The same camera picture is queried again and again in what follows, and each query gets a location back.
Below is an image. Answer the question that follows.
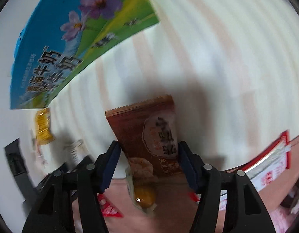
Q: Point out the small gold snack packet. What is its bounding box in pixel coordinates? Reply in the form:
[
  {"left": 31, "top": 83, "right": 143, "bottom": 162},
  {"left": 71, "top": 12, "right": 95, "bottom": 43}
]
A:
[{"left": 35, "top": 108, "right": 55, "bottom": 145}]

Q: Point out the brown pastry snack packet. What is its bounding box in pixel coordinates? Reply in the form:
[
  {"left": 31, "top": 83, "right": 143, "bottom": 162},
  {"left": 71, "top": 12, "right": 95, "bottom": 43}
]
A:
[{"left": 105, "top": 95, "right": 181, "bottom": 180}]

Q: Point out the striped cream blanket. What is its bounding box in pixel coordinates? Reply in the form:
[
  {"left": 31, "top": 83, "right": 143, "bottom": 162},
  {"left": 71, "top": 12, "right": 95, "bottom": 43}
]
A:
[{"left": 35, "top": 0, "right": 299, "bottom": 175}]

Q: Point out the small red snack packet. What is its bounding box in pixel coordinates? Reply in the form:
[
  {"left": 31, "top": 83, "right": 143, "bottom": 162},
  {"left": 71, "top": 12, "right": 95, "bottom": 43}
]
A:
[{"left": 97, "top": 194, "right": 124, "bottom": 218}]

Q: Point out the blue green milk carton box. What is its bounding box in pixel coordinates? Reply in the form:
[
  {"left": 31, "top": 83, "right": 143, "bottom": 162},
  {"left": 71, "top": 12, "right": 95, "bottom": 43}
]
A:
[{"left": 10, "top": 0, "right": 159, "bottom": 110}]

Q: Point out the red white spicy strip packet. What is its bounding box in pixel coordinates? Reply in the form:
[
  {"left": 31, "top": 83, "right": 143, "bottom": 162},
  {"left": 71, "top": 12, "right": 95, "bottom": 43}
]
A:
[{"left": 188, "top": 130, "right": 292, "bottom": 211}]

